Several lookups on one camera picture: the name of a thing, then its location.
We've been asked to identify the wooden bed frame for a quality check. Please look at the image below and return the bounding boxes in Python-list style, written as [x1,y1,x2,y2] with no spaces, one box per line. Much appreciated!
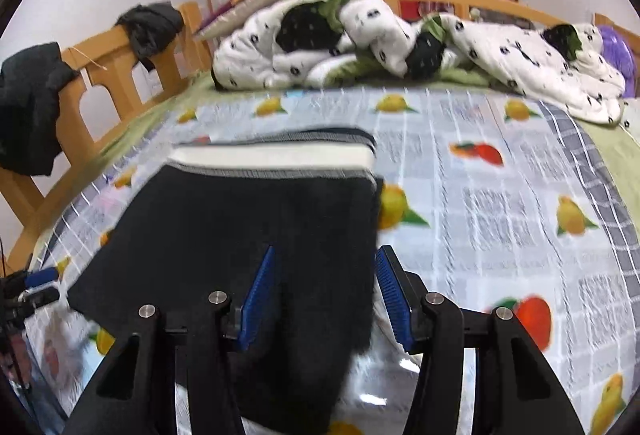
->
[0,0,640,276]

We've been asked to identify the white cord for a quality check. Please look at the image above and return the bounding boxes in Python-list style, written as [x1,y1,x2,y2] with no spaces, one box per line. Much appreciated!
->
[70,46,108,72]

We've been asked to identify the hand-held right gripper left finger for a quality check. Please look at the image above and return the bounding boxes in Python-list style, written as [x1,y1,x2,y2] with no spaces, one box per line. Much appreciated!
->
[62,245,278,435]

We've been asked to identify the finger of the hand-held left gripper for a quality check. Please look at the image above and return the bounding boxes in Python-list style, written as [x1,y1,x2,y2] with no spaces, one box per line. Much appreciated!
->
[19,288,62,310]
[22,267,61,290]

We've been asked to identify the fruit printed bed sheet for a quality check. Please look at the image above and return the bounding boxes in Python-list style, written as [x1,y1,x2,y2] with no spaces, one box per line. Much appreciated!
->
[22,88,633,435]

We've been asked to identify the dark grey garment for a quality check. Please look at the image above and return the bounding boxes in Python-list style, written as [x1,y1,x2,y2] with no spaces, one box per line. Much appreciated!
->
[116,2,185,71]

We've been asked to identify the purple plush cushion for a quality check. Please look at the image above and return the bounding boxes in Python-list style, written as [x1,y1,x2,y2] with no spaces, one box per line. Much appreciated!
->
[599,25,639,92]

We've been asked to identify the white floral quilt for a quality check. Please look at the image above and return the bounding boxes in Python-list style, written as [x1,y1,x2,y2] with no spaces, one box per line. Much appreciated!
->
[211,0,628,126]

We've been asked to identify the black pants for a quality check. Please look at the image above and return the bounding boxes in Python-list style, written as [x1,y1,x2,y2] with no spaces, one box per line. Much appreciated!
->
[67,128,386,433]

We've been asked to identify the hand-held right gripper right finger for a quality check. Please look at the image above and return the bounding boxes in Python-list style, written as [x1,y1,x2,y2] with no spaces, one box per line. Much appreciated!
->
[375,245,586,435]

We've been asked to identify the black jacket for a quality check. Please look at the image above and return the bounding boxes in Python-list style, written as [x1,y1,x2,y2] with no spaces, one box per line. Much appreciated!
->
[0,42,81,177]

